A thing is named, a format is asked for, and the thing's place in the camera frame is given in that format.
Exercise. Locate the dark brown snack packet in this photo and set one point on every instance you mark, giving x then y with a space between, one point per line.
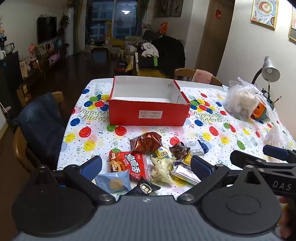
180 151

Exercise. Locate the black cabinet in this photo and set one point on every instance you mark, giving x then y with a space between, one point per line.
10 74

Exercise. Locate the yellow giraffe toy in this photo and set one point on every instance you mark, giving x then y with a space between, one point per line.
114 38

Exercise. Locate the red biscuit packet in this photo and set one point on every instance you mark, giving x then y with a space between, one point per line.
129 162

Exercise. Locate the yellow cartoon snack packet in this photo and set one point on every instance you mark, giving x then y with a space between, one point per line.
164 153

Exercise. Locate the grey desk lamp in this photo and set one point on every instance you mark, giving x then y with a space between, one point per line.
269 71

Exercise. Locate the framed wall picture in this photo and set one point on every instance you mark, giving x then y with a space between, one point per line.
292 25

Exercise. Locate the person's right hand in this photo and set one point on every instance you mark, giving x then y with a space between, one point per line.
285 209

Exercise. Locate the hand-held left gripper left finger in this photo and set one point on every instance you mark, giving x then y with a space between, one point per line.
92 165

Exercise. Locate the white standing air conditioner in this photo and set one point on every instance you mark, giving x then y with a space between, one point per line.
69 30

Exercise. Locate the wooden chair with jacket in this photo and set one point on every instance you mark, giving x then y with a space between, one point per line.
20 148

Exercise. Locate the pink towel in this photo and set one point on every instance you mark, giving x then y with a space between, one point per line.
202 76

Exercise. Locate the white paper bag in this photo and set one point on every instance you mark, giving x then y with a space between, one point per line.
23 69

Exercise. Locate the orange pencil sharpener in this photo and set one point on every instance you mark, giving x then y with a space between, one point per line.
260 112

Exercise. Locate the blue denim jacket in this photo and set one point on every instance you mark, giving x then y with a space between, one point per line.
39 125

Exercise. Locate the framed food picture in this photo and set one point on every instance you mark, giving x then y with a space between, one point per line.
264 12

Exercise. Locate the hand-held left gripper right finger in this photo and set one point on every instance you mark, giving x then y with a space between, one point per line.
200 167

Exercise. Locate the plain yellow snack packet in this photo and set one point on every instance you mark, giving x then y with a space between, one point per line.
187 160

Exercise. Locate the white and blue snack packet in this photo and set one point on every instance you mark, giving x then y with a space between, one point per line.
196 147

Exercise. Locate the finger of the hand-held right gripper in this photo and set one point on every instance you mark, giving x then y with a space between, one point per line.
275 151
240 157

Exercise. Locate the yellow seat cushion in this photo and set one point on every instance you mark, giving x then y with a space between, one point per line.
148 72

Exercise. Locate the wall television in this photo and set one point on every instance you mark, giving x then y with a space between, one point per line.
47 30

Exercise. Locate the silver foil snack packet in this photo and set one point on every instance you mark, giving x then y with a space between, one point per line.
183 173

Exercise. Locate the small clear plastic bag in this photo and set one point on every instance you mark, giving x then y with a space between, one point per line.
276 136

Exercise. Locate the white crumpled cloth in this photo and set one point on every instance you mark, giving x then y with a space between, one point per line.
149 50

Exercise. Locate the black snack packet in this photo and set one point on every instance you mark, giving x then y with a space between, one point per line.
144 189

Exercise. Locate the red cardboard box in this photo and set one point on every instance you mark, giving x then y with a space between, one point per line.
148 104

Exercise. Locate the red hanging bag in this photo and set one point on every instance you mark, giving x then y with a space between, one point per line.
162 27

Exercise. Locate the white kettle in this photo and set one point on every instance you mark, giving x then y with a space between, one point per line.
2 55

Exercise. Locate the clear plastic bag of food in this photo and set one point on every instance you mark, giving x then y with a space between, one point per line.
240 99

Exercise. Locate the dark framed wall pictures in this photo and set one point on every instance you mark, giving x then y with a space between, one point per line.
168 8

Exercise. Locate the light blue cookie packet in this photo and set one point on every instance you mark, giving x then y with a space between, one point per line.
115 183

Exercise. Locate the cream crinkled snack packet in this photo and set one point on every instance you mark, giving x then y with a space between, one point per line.
161 170

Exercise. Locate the balloon print tablecloth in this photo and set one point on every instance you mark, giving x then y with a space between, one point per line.
208 129

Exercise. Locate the green potted plant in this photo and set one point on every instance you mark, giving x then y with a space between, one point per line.
64 22

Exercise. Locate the shiny red-brown snack bag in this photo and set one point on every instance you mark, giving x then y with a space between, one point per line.
145 142

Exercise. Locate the wooden chair with towel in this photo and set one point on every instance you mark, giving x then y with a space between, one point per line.
182 74

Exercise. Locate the brown cardboard box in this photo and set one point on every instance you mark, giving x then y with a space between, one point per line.
23 95

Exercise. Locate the black coat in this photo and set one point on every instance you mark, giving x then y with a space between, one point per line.
168 55

